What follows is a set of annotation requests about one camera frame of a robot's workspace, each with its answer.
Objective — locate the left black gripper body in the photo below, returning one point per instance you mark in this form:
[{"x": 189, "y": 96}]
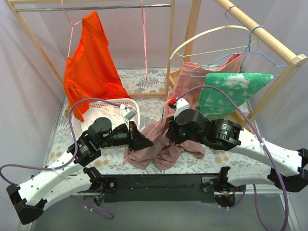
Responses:
[{"x": 131, "y": 135}]

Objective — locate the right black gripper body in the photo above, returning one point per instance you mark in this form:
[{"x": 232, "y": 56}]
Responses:
[{"x": 172, "y": 134}]

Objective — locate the dusty pink t shirt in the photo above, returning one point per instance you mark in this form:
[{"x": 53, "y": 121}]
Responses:
[{"x": 164, "y": 152}]

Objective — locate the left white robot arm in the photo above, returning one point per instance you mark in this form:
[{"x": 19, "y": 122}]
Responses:
[{"x": 70, "y": 174}]

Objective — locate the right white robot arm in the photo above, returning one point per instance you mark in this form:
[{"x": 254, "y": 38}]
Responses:
[{"x": 280, "y": 167}]

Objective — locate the salmon pink shirt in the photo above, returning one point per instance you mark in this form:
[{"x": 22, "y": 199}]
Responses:
[{"x": 185, "y": 83}]

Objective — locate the green tie dye shirt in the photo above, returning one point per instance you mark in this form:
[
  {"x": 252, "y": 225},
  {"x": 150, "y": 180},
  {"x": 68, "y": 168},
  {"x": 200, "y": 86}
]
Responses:
[{"x": 240, "y": 87}]

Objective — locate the orange t shirt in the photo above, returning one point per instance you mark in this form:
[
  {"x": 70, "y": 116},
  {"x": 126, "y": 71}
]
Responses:
[{"x": 91, "y": 65}]

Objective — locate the cream plastic hanger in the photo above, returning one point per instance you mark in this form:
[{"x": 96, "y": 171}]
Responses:
[{"x": 189, "y": 41}]

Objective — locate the pink hanger holding orange shirt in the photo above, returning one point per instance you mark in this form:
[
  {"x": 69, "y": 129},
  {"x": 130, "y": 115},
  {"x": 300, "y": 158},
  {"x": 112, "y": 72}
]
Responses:
[{"x": 72, "y": 27}]

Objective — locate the pink hanger seen edge on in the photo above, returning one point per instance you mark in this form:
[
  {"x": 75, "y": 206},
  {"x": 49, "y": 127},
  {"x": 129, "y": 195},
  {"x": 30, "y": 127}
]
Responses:
[{"x": 144, "y": 37}]

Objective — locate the pale pink cloth in basket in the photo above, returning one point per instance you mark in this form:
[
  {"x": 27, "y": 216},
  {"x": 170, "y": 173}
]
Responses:
[{"x": 110, "y": 112}]

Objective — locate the white plastic laundry basket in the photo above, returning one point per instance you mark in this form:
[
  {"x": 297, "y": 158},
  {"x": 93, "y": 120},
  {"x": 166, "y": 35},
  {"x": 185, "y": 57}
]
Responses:
[{"x": 76, "y": 123}]

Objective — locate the floral table mat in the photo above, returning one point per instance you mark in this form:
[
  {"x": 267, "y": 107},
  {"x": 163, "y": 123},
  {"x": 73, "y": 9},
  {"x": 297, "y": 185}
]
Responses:
[{"x": 111, "y": 160}]

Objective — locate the black base bar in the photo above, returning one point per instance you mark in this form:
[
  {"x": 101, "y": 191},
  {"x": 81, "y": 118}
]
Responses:
[{"x": 157, "y": 188}]

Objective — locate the right wooden clothes rack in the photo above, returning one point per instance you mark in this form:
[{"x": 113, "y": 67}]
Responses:
[{"x": 294, "y": 62}]

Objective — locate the wooden clothes rack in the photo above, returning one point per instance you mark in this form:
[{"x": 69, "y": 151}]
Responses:
[
  {"x": 96, "y": 48},
  {"x": 294, "y": 62}
]

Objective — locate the left wooden clothes rack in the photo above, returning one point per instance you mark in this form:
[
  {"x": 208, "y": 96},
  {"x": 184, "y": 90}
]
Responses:
[{"x": 96, "y": 48}]

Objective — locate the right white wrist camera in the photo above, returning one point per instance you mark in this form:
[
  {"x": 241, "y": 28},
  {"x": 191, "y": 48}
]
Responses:
[{"x": 179, "y": 105}]

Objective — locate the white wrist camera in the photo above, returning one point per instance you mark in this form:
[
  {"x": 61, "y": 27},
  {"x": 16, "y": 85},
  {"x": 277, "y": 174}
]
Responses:
[
  {"x": 179, "y": 105},
  {"x": 128, "y": 113}
]

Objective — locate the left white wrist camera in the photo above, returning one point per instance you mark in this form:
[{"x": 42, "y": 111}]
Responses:
[{"x": 128, "y": 113}]

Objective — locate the blue wire hanger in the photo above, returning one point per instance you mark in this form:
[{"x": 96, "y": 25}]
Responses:
[{"x": 246, "y": 50}]

